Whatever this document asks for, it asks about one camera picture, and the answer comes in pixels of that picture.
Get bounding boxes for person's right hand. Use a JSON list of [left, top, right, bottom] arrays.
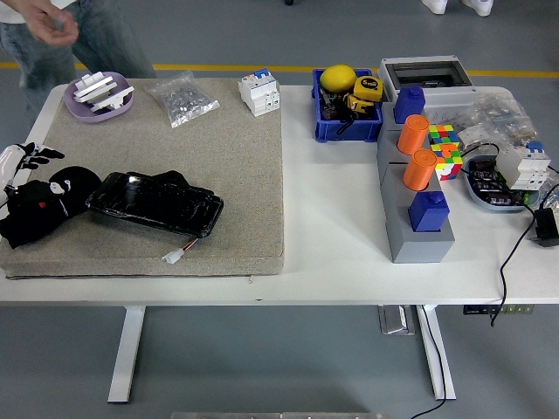
[[19, 0, 81, 47]]

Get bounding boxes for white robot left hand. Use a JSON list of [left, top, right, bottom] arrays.
[[0, 141, 66, 189]]

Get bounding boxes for black table control panel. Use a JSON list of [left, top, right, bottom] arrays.
[[462, 304, 536, 317]]

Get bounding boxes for person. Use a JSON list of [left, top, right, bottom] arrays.
[[0, 0, 157, 115]]

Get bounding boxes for white plastic plate piece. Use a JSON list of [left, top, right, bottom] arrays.
[[89, 85, 135, 114], [73, 72, 116, 104]]

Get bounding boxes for purple tray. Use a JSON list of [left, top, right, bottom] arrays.
[[62, 71, 135, 124]]

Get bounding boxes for clear bag of screws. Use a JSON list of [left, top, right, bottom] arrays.
[[143, 70, 221, 129]]

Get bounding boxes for grey-brown mat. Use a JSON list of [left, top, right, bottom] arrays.
[[0, 77, 286, 281]]

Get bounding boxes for white table leg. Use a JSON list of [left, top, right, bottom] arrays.
[[414, 305, 458, 402], [107, 306, 147, 404]]

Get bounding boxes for yellow ball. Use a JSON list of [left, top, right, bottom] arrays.
[[319, 64, 358, 94]]

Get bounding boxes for dark tools in bin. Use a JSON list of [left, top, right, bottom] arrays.
[[318, 86, 356, 136]]

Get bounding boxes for blue plastic bin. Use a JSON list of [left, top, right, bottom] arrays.
[[311, 68, 386, 143]]

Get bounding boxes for yellow black tape measure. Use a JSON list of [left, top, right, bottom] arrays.
[[344, 93, 373, 116]]

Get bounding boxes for blue square block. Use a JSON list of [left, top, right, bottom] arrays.
[[407, 190, 452, 234], [392, 85, 427, 125]]

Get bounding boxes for orange cylinder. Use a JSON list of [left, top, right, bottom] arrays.
[[402, 148, 439, 192], [396, 114, 431, 156]]

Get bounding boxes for colourful puzzle cube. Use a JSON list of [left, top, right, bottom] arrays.
[[429, 142, 465, 182], [427, 124, 461, 149]]

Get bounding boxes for metal plate under table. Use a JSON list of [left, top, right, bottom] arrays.
[[377, 304, 417, 337]]

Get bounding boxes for grey peg holder block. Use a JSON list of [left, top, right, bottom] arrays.
[[376, 115, 457, 264]]

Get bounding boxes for blue-grey dish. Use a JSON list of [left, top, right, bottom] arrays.
[[462, 154, 542, 214]]

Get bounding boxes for clear bag of parts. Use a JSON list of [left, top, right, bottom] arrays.
[[431, 88, 541, 154]]

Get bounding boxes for dark parts in dish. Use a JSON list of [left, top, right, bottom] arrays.
[[468, 158, 528, 207]]

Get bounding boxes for small clear bag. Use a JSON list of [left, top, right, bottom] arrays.
[[537, 164, 559, 211]]

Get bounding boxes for black power adapter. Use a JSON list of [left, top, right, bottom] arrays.
[[528, 208, 559, 249]]

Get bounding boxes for white connector with wires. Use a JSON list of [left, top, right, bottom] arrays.
[[161, 238, 197, 264]]

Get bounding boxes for white circuit breaker blue switch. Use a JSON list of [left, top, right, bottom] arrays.
[[237, 67, 282, 118], [494, 140, 553, 191]]

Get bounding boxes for grey electrical enclosure box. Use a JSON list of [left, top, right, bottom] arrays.
[[376, 55, 479, 126]]

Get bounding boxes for black floor cable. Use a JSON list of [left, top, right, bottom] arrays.
[[409, 305, 448, 419]]

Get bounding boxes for black adapter cord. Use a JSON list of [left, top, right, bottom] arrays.
[[459, 142, 542, 328]]

